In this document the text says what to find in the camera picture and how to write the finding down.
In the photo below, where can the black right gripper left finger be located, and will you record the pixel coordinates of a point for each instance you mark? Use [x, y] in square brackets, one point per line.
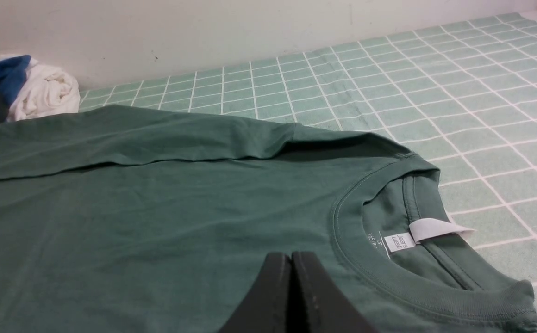
[264, 307]

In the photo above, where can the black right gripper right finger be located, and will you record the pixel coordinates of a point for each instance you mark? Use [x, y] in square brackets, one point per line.
[318, 305]

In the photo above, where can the green long-sleeve top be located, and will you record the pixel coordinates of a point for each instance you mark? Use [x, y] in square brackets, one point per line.
[131, 220]

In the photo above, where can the green checkered tablecloth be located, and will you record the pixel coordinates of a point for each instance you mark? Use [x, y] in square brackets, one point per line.
[463, 96]

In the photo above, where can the white crumpled garment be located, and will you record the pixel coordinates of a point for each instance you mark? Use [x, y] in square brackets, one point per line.
[48, 90]

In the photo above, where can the blue crumpled garment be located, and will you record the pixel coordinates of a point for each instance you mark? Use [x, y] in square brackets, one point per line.
[13, 76]

